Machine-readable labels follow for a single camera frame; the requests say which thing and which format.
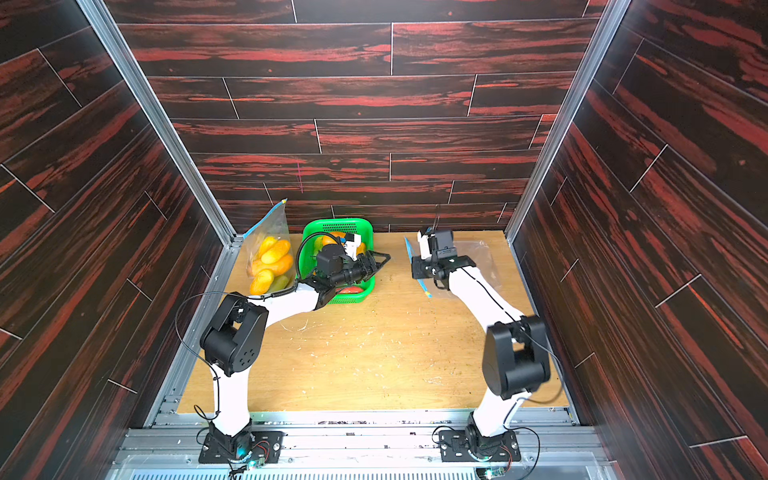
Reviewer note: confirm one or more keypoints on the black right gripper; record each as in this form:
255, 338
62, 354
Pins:
435, 268

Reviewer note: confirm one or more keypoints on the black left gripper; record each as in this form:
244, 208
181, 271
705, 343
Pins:
369, 264

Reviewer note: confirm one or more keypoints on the green yellow mango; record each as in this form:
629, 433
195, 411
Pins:
280, 283

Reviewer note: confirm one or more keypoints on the clear zip-top bag blue zipper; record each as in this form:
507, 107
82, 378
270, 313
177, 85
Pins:
272, 227

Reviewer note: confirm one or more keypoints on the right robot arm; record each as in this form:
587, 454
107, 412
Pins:
515, 359

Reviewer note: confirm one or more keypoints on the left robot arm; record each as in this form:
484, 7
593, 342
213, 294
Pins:
232, 341

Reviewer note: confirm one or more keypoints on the red mango bottom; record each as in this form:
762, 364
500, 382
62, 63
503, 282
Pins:
351, 290

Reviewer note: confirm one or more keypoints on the green plastic basket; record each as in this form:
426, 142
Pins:
307, 258

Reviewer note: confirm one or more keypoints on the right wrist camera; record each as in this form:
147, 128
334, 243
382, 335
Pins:
425, 248

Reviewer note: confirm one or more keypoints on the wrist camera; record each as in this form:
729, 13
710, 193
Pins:
352, 243
425, 248

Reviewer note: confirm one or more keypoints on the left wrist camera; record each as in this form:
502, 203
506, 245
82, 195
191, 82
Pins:
352, 243

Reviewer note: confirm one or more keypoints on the aluminium front rail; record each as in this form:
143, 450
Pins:
371, 445

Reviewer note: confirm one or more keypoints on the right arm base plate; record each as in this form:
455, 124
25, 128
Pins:
469, 446

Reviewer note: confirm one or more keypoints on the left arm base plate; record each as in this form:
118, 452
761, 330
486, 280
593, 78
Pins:
255, 448

